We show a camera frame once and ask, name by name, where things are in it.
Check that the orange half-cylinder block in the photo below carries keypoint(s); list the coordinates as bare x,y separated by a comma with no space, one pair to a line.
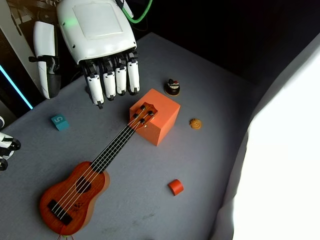
175,187

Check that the chocolate cake toy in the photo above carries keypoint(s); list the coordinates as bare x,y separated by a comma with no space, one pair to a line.
172,88

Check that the teal number five block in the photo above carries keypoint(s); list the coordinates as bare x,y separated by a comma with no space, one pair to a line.
60,123

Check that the cyan light strip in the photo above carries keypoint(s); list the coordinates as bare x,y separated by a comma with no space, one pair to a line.
15,86

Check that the tan swirl cookie toy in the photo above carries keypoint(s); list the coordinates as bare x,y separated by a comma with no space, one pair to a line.
195,124

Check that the brown wooden toy ukulele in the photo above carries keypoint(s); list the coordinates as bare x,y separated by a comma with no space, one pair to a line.
75,197

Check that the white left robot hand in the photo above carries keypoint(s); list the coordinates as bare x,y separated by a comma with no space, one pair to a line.
100,35

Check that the large orange foam cube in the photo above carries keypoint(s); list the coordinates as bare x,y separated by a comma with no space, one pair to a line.
166,112

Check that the white backdrop cloth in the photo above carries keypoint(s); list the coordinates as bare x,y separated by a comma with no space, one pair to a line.
287,150

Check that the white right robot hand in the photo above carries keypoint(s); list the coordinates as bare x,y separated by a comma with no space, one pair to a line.
6,143

